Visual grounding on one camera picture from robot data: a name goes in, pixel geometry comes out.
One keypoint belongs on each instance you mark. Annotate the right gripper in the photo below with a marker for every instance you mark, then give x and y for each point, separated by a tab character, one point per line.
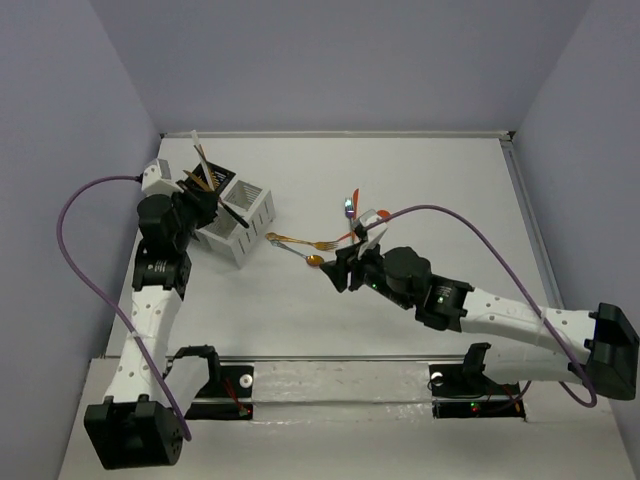
338	269

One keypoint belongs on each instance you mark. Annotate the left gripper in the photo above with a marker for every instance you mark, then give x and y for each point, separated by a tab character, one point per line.
201	201

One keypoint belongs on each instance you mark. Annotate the iridescent blue purple fork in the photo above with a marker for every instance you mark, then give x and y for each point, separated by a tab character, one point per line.
350	209

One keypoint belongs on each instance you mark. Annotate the orange chopstick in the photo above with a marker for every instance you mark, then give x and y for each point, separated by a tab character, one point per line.
207	167

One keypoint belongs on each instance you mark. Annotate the orange plastic knife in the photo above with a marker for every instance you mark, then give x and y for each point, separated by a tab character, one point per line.
355	199

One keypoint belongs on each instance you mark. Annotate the white chopstick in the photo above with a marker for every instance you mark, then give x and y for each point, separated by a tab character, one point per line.
195	139
202	155

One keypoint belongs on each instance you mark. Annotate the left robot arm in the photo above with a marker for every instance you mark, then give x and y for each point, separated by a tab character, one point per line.
141	421

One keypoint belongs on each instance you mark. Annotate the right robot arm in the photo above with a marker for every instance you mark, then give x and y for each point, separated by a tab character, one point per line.
597	348

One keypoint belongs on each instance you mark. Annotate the gold ornate fork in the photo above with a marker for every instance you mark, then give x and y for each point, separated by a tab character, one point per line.
318	245

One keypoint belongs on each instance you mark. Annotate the iridescent metal spoon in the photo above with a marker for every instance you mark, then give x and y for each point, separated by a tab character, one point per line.
314	261

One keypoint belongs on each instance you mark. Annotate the black utensil container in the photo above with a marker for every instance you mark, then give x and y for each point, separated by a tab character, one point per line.
217	179

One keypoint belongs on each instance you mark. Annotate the orange plastic spoon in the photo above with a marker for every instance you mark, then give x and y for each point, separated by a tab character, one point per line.
381	213

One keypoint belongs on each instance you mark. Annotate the white utensil container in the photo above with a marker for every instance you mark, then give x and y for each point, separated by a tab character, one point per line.
228	238

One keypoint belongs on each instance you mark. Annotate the metal rail back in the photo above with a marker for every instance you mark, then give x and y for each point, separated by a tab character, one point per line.
497	134

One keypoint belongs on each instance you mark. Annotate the metal rail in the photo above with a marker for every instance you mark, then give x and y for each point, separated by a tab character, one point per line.
497	134
341	358

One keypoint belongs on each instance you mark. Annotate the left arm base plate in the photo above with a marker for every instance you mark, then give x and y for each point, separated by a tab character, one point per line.
230	399

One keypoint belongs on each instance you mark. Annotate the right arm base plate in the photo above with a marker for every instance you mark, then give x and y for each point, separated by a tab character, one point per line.
455	397

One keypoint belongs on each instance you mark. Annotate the metal rail front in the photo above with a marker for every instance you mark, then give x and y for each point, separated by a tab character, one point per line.
341	358

